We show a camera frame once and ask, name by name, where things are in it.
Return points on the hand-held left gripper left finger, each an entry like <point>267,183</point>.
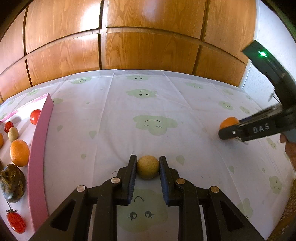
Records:
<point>133,180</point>

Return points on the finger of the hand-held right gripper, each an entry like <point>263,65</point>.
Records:
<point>231,134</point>
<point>261,113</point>

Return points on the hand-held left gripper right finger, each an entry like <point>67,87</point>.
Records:
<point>163,180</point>

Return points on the small orange tangerine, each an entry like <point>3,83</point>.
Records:
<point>229,122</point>

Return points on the tan longan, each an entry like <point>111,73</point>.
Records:
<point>148,170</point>
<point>13,134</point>

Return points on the pink shallow box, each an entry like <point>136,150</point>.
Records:
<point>39,150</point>

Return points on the red cherry tomato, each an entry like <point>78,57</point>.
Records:
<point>35,116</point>
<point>15,221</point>
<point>8,126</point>

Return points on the person's right hand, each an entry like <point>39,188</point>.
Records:
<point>291,150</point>

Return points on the white printed tablecloth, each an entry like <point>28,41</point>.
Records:
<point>185,104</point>

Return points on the wooden wardrobe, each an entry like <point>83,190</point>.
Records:
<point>138,46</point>

